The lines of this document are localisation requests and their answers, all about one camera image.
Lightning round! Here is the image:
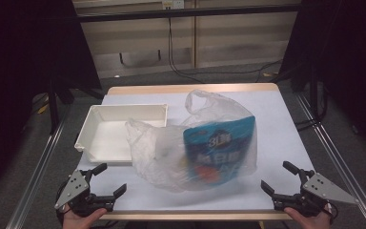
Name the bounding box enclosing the black horizontal bar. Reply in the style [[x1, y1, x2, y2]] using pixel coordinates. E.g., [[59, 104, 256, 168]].
[[75, 4, 301, 23]]

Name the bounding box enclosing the person's right hand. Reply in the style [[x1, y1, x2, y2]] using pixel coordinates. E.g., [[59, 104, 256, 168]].
[[283, 203, 333, 229]]

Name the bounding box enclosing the black curtain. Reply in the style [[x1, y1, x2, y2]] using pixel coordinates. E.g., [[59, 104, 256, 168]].
[[277, 0, 366, 161], [0, 0, 102, 201]]

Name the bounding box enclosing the white wall outlet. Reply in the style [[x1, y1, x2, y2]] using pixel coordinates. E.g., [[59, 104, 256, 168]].
[[161, 0, 185, 10]]

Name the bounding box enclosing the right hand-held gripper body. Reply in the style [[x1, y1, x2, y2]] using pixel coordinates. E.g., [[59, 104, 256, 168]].
[[294, 172, 360, 219]]

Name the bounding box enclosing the translucent white plastic bag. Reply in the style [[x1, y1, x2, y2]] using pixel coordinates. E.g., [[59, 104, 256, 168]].
[[125, 89, 258, 194]]

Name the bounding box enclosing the white plastic bin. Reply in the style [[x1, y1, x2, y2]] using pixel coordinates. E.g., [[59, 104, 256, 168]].
[[74, 103, 170, 165]]

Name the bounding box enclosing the black hanging cable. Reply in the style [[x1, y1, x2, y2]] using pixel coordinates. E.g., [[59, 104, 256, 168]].
[[167, 17, 206, 84]]

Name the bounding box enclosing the black metal stand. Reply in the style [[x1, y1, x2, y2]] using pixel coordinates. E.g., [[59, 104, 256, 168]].
[[47, 74, 61, 135], [308, 61, 320, 123]]

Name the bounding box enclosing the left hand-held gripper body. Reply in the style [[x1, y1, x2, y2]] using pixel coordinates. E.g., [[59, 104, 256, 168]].
[[54, 170, 114, 219]]

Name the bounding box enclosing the black looped cable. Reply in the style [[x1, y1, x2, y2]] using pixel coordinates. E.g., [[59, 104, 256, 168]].
[[118, 49, 162, 69]]

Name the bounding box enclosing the blue printed package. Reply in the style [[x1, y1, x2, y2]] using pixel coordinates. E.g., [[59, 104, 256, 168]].
[[183, 115, 256, 187]]

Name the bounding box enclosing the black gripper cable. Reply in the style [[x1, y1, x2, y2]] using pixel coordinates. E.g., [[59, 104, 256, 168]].
[[54, 180, 70, 225], [325, 201, 339, 225]]

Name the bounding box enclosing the aluminium floor rail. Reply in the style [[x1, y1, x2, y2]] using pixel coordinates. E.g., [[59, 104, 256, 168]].
[[5, 104, 71, 229], [295, 92, 366, 229]]

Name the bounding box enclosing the person's left hand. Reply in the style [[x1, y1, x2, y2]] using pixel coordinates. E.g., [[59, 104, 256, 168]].
[[61, 204, 109, 229]]

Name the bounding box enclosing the black floor cable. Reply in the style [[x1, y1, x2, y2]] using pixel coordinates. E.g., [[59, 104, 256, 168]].
[[184, 59, 283, 84]]

